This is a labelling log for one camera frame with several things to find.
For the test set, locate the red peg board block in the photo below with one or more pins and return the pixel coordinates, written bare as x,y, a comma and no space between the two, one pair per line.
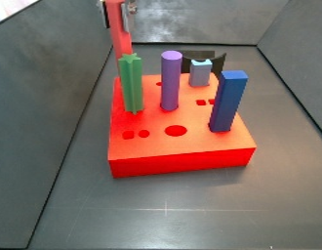
158,141

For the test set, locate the red hexagon peg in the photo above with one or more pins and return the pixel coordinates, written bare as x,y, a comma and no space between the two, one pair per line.
119,23

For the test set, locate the dark blue square peg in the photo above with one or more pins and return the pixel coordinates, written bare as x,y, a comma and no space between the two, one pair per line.
228,100

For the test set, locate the light blue arch peg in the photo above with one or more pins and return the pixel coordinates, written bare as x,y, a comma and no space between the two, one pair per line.
200,73

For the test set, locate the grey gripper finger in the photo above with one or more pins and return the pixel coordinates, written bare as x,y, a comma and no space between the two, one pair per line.
129,9
102,6

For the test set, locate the green star peg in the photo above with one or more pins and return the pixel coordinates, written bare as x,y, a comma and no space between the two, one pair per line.
130,64

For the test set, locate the purple cylinder peg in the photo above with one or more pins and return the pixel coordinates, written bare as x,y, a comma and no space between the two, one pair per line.
171,74

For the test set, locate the black curved peg stand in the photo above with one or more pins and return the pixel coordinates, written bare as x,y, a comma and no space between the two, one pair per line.
202,56

